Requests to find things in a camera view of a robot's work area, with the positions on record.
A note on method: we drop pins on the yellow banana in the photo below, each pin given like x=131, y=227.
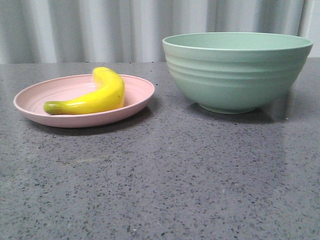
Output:
x=109, y=95

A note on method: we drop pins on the green bowl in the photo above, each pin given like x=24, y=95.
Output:
x=235, y=72

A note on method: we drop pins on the grey curtain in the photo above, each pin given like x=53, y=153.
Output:
x=66, y=31

